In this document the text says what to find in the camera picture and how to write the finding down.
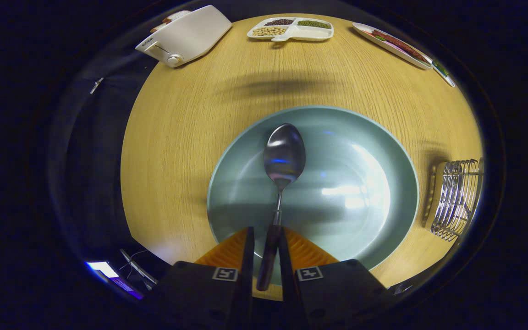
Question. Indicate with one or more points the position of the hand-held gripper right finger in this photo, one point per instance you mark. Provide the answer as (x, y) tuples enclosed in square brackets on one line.
[(337, 298)]

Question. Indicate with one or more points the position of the white round food plate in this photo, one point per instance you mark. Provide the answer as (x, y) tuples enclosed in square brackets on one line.
[(369, 33)]

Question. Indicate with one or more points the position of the toasted bread slice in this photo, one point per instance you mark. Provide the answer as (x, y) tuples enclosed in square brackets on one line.
[(179, 15), (156, 28)]

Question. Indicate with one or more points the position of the green label drink bottle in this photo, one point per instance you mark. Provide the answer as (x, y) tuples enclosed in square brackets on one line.
[(440, 68)]

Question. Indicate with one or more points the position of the pale green round plate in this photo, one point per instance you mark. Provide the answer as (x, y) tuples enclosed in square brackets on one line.
[(337, 151)]

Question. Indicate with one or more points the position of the pile of black beans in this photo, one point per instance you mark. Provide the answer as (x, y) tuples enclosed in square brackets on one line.
[(278, 22)]

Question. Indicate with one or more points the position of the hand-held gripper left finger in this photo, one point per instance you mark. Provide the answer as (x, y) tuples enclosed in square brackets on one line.
[(209, 298)]

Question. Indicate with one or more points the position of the bright lit screen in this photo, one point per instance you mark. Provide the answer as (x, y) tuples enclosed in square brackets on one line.
[(103, 268)]

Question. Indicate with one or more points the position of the cream white toaster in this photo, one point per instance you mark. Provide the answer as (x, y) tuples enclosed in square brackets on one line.
[(190, 34)]

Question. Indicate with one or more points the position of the white square coaster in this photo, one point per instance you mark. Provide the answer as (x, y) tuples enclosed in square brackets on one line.
[(448, 81)]

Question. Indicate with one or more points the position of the white cloth clip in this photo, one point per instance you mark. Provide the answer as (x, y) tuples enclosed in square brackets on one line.
[(96, 85)]

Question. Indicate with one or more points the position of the brown meat pieces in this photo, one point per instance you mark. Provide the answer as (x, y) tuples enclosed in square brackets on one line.
[(399, 43)]

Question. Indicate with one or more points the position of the white divided tray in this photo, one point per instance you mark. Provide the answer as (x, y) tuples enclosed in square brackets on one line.
[(307, 33)]

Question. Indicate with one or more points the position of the pile of yellow soybeans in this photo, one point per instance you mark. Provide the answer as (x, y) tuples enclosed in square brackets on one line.
[(268, 31)]

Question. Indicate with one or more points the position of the pile of green beans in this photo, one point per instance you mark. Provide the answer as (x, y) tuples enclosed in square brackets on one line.
[(313, 24)]

